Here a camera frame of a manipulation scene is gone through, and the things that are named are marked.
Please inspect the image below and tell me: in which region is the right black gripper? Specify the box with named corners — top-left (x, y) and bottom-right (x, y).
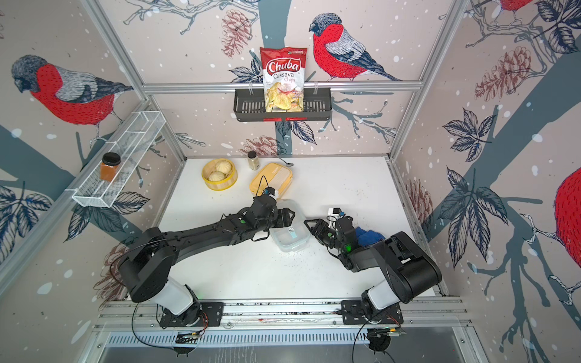
top-left (303, 220), bottom-right (346, 255)

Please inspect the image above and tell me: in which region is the clear plastic lunch box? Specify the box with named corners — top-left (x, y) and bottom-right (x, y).
top-left (271, 200), bottom-right (312, 253)

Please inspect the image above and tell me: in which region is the blue cleaning cloth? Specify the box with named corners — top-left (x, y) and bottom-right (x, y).
top-left (356, 227), bottom-right (386, 247)

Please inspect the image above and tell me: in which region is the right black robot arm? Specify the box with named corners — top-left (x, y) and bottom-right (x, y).
top-left (304, 214), bottom-right (443, 322)

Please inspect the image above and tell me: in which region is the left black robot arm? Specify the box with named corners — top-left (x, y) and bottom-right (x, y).
top-left (117, 195), bottom-right (296, 327)

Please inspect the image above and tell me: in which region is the yellow lunch box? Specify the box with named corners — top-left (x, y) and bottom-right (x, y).
top-left (250, 163), bottom-right (293, 200)

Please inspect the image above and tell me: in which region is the metal spoon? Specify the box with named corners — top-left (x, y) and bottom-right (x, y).
top-left (277, 156), bottom-right (294, 167)

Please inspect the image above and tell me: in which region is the small spice jar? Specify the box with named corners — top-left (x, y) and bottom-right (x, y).
top-left (247, 151), bottom-right (260, 171)

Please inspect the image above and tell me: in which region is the yellow bamboo steamer basket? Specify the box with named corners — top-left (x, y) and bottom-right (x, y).
top-left (201, 159), bottom-right (238, 191)

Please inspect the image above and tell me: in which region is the right white bun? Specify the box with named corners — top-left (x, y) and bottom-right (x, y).
top-left (215, 160), bottom-right (232, 175)

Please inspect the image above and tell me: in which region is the white bun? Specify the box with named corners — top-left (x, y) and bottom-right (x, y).
top-left (215, 160), bottom-right (232, 175)
top-left (207, 170), bottom-right (226, 182)

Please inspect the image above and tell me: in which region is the left white bun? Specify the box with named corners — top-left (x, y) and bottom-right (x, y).
top-left (207, 170), bottom-right (226, 182)

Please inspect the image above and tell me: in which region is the red cassava chips bag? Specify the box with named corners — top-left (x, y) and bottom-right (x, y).
top-left (260, 47), bottom-right (307, 113)

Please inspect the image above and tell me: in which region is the orange jar black lid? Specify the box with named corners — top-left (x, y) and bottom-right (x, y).
top-left (100, 152), bottom-right (121, 182)

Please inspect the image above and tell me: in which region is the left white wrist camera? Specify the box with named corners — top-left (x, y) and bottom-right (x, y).
top-left (262, 187), bottom-right (278, 199)

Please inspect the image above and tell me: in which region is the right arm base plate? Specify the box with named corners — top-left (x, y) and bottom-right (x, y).
top-left (336, 299), bottom-right (404, 326)

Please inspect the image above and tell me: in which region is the black wall basket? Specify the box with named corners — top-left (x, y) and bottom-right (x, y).
top-left (234, 87), bottom-right (332, 122)

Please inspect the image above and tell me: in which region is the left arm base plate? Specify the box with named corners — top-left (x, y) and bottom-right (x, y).
top-left (158, 302), bottom-right (225, 328)

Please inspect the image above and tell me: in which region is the aluminium mounting rail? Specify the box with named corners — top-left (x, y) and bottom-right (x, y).
top-left (93, 296), bottom-right (472, 332)

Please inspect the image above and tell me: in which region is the white wire shelf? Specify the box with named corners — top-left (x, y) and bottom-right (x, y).
top-left (72, 110), bottom-right (166, 208)

